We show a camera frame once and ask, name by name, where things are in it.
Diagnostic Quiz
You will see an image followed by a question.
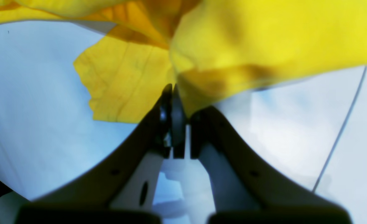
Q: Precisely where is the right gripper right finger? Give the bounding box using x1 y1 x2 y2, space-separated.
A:
190 107 352 224

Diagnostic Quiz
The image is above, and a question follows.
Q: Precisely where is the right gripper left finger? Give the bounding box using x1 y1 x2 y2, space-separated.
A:
16 84 186 224

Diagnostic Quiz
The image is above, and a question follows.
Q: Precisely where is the orange yellow t-shirt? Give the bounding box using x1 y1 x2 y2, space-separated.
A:
0 0 367 123

